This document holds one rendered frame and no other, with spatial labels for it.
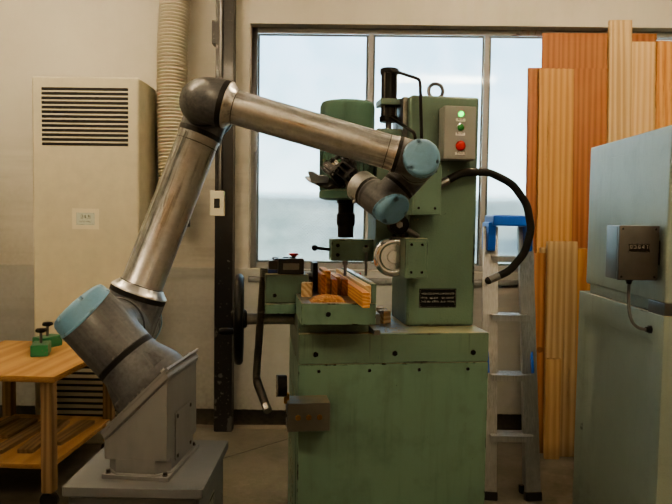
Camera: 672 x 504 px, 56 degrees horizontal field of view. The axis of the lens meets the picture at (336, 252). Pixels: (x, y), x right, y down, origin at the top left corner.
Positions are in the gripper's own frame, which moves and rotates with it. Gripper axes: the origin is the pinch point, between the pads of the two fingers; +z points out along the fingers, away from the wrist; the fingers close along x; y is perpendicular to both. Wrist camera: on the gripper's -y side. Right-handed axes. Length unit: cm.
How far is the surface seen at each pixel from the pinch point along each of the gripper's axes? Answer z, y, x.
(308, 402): -42, -23, 53
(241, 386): 79, -140, 97
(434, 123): -9.4, -13.1, -33.0
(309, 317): -31.6, -8.9, 35.8
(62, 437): 60, -58, 149
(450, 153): -20.1, -16.2, -28.4
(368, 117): 3.9, -3.9, -20.4
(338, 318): -35.5, -13.6, 30.5
